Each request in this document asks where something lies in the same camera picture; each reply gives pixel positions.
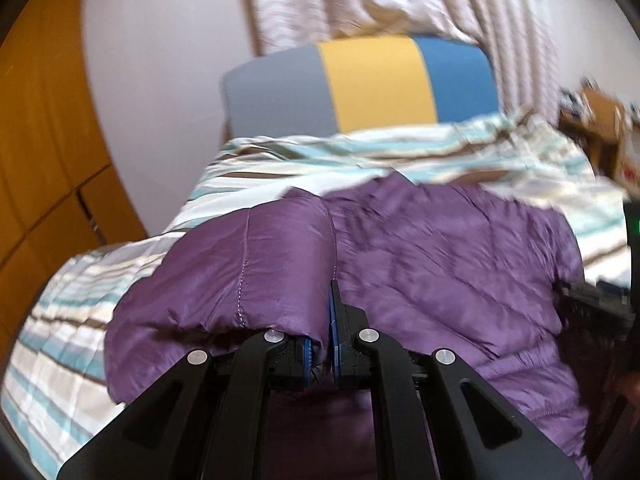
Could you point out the wooden wardrobe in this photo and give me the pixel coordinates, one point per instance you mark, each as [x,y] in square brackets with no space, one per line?
[45,150]

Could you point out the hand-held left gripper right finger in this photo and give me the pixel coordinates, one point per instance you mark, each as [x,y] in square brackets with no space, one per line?
[333,332]

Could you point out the purple quilted down jacket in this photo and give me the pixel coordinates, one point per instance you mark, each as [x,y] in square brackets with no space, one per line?
[440,265]

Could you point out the striped duvet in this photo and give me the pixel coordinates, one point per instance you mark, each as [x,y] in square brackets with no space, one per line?
[100,280]

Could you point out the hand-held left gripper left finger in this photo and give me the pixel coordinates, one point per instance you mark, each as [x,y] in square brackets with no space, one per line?
[306,362]

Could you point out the wooden desk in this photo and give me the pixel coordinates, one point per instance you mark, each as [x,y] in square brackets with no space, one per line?
[602,125]

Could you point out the grey yellow blue headboard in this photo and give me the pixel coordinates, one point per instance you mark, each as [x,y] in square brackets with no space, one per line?
[372,85]

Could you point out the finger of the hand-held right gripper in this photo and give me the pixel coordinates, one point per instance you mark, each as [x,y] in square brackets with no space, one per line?
[592,294]

